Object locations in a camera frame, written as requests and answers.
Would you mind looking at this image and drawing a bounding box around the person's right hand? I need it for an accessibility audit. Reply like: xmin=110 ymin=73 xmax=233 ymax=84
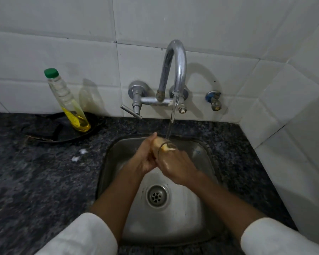
xmin=155 ymin=146 xmax=203 ymax=187

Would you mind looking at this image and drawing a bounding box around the person's left hand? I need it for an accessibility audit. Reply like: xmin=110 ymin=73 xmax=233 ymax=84
xmin=133 ymin=132 xmax=161 ymax=176

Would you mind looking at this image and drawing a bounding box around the glass brown liquid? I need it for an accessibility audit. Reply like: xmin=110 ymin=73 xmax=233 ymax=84
xmin=157 ymin=138 xmax=179 ymax=158

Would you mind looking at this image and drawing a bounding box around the chrome wall faucet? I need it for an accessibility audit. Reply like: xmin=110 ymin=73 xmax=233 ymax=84
xmin=120 ymin=39 xmax=190 ymax=120

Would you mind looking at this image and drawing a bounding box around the person's right forearm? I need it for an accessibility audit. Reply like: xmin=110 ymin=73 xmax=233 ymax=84
xmin=187 ymin=172 xmax=268 ymax=243

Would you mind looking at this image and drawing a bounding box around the person's left forearm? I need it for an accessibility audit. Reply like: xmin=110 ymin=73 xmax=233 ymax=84
xmin=89 ymin=163 xmax=149 ymax=243

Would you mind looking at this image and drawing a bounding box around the metal sink drain strainer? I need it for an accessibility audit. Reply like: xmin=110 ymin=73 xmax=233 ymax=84
xmin=146 ymin=184 xmax=170 ymax=209

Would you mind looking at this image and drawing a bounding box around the stainless steel sink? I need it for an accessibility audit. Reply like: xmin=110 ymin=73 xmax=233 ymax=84
xmin=95 ymin=136 xmax=225 ymax=247

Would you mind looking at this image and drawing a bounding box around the green capped oil bottle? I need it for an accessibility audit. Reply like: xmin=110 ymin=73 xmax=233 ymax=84
xmin=44 ymin=68 xmax=92 ymax=133

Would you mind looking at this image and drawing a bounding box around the black frying pan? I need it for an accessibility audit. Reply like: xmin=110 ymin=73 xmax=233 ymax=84
xmin=21 ymin=111 xmax=106 ymax=144

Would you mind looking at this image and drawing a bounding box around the white shirt sleeve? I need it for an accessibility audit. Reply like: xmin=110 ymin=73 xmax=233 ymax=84
xmin=34 ymin=212 xmax=118 ymax=255

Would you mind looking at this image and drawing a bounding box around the black dish under bottle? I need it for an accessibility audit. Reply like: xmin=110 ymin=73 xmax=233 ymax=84
xmin=240 ymin=217 xmax=319 ymax=255

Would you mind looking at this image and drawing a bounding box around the blue wall valve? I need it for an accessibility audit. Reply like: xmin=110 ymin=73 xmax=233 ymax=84
xmin=205 ymin=90 xmax=223 ymax=112

